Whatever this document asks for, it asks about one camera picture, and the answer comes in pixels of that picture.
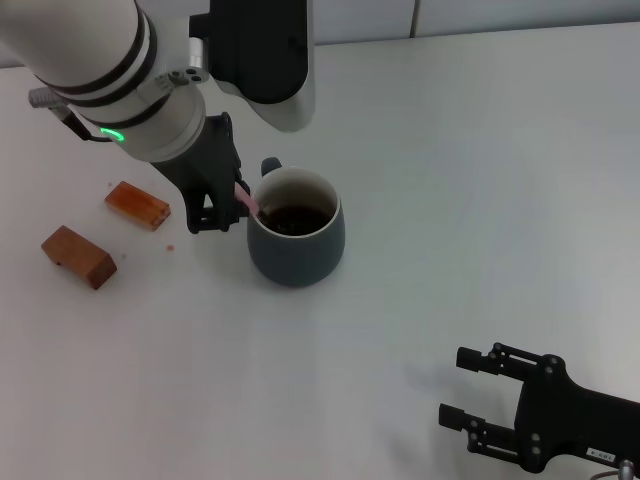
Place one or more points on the black white wrist camera housing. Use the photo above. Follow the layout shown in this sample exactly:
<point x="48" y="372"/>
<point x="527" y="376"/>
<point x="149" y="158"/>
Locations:
<point x="260" y="50"/>

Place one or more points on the dark grey ceramic cup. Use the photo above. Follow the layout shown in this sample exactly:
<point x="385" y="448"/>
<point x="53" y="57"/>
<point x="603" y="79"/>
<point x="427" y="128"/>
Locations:
<point x="295" y="250"/>

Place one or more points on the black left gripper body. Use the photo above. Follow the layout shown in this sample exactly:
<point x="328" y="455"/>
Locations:
<point x="210" y="160"/>

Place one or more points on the tall wooden rest block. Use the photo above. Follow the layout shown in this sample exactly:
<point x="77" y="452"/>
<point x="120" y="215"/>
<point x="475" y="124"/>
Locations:
<point x="80" y="255"/>

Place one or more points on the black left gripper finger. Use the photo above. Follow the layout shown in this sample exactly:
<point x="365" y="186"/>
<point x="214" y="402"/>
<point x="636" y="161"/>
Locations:
<point x="231" y="210"/>
<point x="202" y="217"/>

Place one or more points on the flat wooden rest block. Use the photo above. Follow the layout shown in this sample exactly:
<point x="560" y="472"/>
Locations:
<point x="140" y="205"/>

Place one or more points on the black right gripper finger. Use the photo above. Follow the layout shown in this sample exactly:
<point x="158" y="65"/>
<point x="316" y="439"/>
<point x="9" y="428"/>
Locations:
<point x="502" y="362"/>
<point x="490" y="435"/>

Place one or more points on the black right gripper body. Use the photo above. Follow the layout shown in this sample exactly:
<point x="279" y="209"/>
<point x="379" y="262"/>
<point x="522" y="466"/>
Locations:
<point x="570" y="415"/>

